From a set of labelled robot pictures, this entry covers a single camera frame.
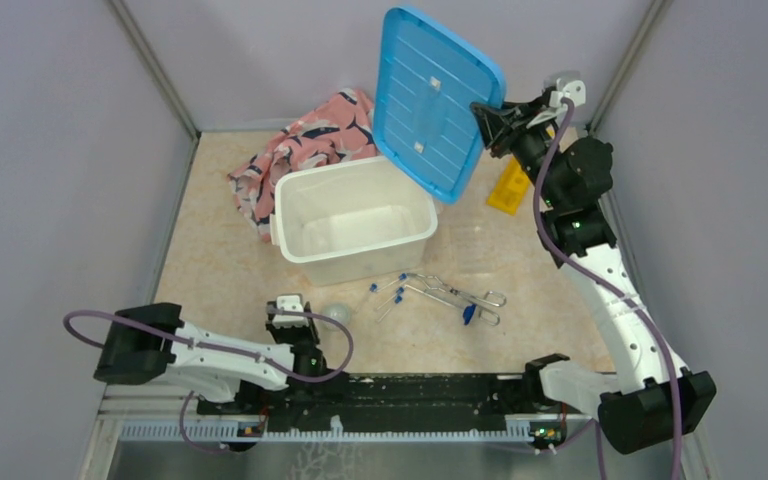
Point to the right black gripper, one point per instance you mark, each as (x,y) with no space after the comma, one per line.
(493,122)

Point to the blue plastic bin lid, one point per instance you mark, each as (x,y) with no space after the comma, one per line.
(428,79)

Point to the white plastic storage bin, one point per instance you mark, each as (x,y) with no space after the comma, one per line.
(352,220)

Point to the white round ball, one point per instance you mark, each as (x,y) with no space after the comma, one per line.
(340,313)

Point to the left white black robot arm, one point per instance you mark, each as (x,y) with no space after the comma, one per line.
(214,366)

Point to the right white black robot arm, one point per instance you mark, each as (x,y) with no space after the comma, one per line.
(651,396)

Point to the yellow test tube rack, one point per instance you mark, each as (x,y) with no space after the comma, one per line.
(510,189)

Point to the pink patterned cloth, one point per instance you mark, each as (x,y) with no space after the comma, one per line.
(337,131)

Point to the metal crucible tongs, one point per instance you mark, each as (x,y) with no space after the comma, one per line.
(436,289)

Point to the blue clamp piece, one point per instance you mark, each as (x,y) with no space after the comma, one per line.
(468,313)

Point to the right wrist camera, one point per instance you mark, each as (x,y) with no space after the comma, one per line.
(567,84)

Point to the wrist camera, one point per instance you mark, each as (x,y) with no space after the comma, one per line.
(290,312)
(567,84)

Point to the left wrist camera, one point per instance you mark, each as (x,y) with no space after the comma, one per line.
(290,312)

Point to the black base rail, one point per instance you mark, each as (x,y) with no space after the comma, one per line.
(389,403)

